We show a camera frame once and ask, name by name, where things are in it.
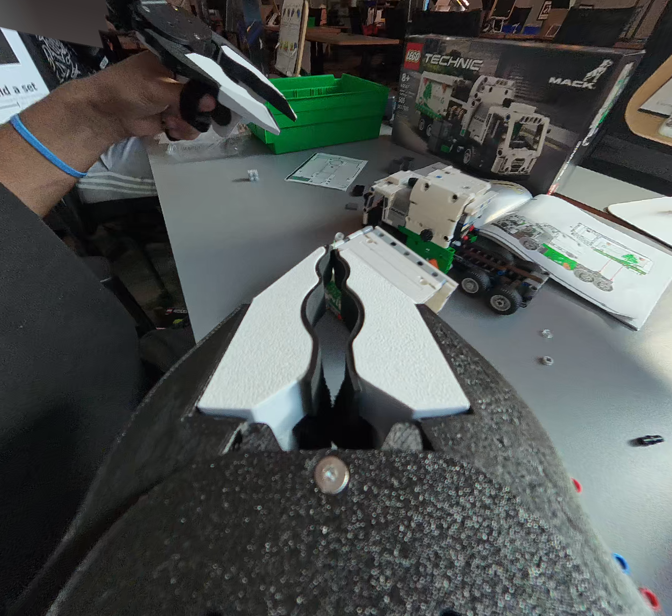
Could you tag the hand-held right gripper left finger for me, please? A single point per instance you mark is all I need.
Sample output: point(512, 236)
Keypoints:
point(252, 359)

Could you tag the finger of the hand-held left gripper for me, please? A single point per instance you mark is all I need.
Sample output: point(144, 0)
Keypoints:
point(246, 107)
point(246, 67)

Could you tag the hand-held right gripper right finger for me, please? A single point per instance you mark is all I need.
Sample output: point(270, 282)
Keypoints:
point(409, 359)

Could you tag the white lego garbage container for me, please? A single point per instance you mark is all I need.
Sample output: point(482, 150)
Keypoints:
point(393, 264)

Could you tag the person's left forearm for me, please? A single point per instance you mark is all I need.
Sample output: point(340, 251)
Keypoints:
point(31, 170)

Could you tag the lego sticker sheet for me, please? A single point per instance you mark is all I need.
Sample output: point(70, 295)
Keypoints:
point(325, 171)

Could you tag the white lego truck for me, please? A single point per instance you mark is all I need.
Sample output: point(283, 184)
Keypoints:
point(446, 201)

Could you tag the lego instruction booklet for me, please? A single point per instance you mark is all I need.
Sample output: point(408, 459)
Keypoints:
point(577, 254)

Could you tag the red lego pin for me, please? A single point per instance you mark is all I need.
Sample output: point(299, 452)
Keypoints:
point(576, 485)
point(650, 598)

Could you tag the black lego pin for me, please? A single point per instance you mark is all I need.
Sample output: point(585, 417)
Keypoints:
point(645, 440)

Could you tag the dark lego set box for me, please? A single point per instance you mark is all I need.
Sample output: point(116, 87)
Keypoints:
point(514, 102)

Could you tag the blue lego pin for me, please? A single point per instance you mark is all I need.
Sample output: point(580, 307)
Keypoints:
point(621, 563)

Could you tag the person's left hand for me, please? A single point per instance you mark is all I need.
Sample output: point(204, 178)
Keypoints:
point(115, 102)

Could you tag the clear plastic bag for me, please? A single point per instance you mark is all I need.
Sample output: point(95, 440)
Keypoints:
point(231, 141)

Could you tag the white poster stand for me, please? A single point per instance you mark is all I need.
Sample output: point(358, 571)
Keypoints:
point(291, 28)

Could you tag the green plastic bin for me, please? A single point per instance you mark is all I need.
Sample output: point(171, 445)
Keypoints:
point(315, 141)
point(325, 102)

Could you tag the wooden table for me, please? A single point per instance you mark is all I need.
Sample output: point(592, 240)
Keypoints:
point(351, 39)

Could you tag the black framed marker sign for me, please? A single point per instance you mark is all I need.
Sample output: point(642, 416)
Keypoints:
point(18, 81)

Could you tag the blue wristband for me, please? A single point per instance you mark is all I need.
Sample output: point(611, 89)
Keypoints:
point(42, 146)

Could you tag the white topped board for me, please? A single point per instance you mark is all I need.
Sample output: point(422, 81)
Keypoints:
point(645, 217)

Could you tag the wooden tray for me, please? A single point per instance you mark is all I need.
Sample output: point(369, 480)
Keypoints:
point(651, 102)

